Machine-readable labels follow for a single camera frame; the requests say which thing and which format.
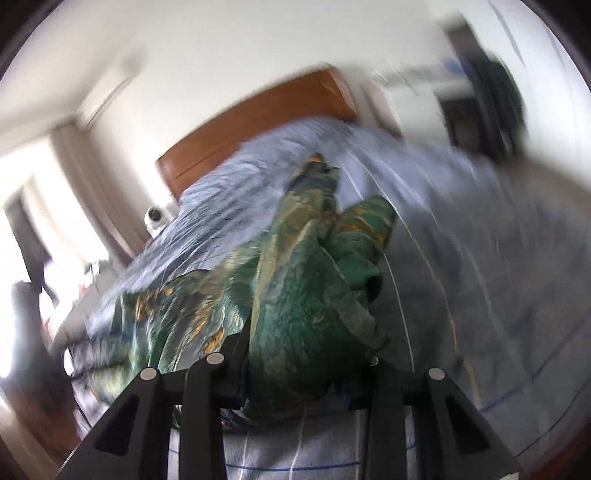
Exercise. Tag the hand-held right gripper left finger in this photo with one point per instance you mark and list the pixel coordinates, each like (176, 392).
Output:
(231, 364)

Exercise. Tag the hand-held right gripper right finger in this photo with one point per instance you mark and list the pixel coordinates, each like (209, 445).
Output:
(388, 383)

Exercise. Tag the green printed jacket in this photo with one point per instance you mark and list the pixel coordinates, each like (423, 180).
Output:
(295, 300)

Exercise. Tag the bed with blue checked duvet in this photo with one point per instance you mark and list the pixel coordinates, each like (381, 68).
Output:
(461, 254)

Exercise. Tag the beige curtain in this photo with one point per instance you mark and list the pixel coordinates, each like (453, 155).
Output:
(92, 184)

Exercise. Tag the wooden headboard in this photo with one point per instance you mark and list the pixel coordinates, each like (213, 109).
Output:
(258, 115)

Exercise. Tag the white desk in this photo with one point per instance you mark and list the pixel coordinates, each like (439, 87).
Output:
(406, 101)

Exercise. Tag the white air conditioner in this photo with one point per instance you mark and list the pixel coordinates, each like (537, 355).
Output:
(106, 97)

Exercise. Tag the hanging black jacket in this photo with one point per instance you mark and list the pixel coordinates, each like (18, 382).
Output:
(498, 101)

